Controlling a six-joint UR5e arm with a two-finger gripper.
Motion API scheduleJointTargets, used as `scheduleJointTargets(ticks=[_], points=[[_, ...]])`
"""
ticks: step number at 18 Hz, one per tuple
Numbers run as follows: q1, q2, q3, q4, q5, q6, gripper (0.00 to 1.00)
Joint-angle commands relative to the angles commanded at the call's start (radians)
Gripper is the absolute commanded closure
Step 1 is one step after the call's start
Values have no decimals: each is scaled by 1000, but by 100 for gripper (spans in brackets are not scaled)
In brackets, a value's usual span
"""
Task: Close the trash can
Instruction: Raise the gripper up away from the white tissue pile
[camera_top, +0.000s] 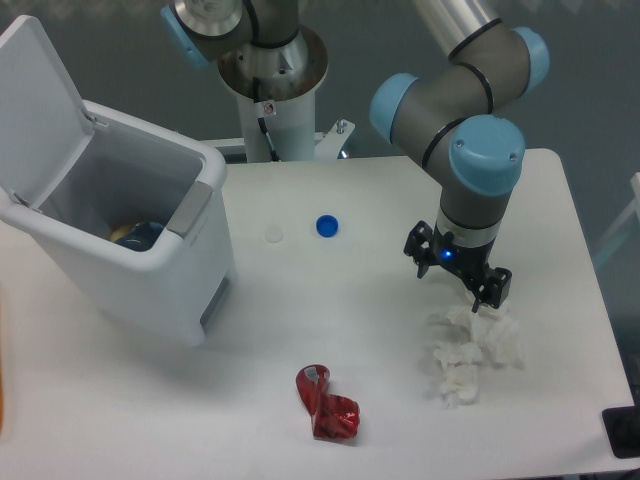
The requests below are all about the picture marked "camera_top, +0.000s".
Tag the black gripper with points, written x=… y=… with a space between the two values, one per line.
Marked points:
x=489 y=286

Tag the white trash can lid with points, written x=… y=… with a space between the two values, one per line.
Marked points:
x=37 y=105

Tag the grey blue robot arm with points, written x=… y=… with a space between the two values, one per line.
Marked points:
x=447 y=127

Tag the blue bottle cap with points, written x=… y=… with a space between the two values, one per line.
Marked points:
x=327 y=226

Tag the white bottle cap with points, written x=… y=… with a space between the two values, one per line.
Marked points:
x=273 y=234

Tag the crushed red can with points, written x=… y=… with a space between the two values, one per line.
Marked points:
x=333 y=417

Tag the trash inside can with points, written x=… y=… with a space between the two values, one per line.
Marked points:
x=138 y=237

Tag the white trash can body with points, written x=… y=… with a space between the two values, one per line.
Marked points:
x=131 y=212

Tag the crumpled white tissue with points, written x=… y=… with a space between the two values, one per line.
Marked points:
x=462 y=342

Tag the black device at edge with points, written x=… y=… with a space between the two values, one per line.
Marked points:
x=622 y=428

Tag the white mounting bracket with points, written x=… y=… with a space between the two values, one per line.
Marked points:
x=332 y=144

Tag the white frame at right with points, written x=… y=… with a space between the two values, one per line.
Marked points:
x=620 y=230

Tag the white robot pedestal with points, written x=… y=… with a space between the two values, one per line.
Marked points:
x=275 y=93

